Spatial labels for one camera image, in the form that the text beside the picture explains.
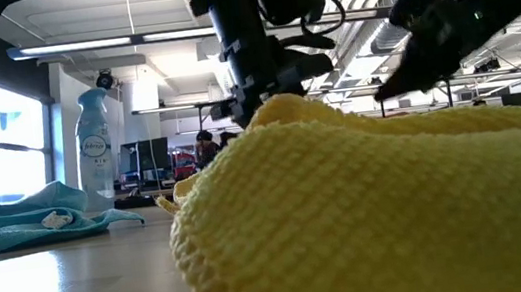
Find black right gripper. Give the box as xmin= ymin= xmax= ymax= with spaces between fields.
xmin=361 ymin=0 xmax=521 ymax=102

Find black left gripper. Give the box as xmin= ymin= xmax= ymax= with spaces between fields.
xmin=200 ymin=25 xmax=342 ymax=134

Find yellow microfiber towel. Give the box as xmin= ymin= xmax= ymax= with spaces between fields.
xmin=143 ymin=61 xmax=521 ymax=292

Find teal microfiber towel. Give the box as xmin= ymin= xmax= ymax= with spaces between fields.
xmin=0 ymin=170 xmax=148 ymax=255

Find person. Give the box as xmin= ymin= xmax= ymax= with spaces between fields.
xmin=192 ymin=127 xmax=225 ymax=171

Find silver ceiling ducts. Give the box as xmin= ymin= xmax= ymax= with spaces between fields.
xmin=304 ymin=13 xmax=413 ymax=85

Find black ceiling light track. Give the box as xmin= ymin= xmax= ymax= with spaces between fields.
xmin=7 ymin=0 xmax=394 ymax=69

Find black ceiling spotlight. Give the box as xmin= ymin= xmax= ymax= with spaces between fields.
xmin=93 ymin=67 xmax=117 ymax=92

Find Febreze air freshener spray bottle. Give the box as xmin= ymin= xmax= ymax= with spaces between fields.
xmin=67 ymin=86 xmax=125 ymax=215

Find large bright window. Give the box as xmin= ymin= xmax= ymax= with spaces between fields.
xmin=0 ymin=68 xmax=57 ymax=205

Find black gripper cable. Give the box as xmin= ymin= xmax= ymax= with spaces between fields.
xmin=294 ymin=0 xmax=350 ymax=41

